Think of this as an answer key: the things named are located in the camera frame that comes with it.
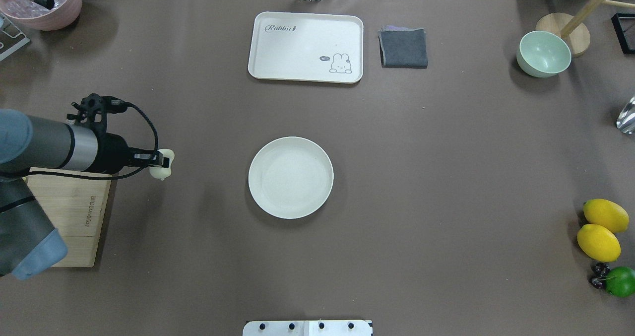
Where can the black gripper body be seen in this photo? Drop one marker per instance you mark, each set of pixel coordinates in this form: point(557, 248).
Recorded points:
point(113, 154)

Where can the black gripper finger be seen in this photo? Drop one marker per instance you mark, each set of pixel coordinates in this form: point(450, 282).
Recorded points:
point(138, 154)
point(160, 163)

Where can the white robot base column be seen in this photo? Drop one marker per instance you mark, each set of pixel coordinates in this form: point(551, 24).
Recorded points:
point(309, 328)

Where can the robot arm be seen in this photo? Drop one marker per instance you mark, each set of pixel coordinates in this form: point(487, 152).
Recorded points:
point(81, 148)

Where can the cream rabbit tray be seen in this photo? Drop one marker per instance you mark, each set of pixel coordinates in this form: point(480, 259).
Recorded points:
point(307, 47)

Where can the black glass rack tray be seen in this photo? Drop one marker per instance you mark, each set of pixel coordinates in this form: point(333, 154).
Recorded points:
point(624, 26)

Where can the bamboo cutting board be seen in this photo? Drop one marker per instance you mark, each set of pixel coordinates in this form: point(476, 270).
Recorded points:
point(75, 202)

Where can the cream round plate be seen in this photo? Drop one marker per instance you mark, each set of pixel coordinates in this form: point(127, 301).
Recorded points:
point(291, 177)

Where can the white cup rack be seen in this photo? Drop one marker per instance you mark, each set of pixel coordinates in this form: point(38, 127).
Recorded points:
point(12, 38)

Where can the pink bowl of ice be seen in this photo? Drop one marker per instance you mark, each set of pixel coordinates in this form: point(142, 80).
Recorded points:
point(44, 15)

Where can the grey folded cloth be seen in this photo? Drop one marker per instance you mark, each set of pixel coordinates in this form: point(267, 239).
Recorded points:
point(403, 47)

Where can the mint green bowl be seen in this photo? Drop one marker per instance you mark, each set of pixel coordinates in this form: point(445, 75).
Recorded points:
point(543, 54)

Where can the wooden cup tree stand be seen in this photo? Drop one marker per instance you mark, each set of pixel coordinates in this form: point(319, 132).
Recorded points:
point(571, 28)

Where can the yellow lemon near lime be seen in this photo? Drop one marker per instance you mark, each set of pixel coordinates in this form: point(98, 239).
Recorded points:
point(599, 243)

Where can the yellow lemon near scoop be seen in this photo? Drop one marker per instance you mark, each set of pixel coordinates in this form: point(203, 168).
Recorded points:
point(607, 214)

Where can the dark cherries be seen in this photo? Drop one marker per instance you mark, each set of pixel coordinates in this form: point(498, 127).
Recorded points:
point(600, 273)

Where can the steel ice scoop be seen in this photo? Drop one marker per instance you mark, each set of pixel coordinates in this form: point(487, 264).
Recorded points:
point(625, 121)

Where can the green lime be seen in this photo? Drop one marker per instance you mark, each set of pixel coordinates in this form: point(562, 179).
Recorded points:
point(620, 282)

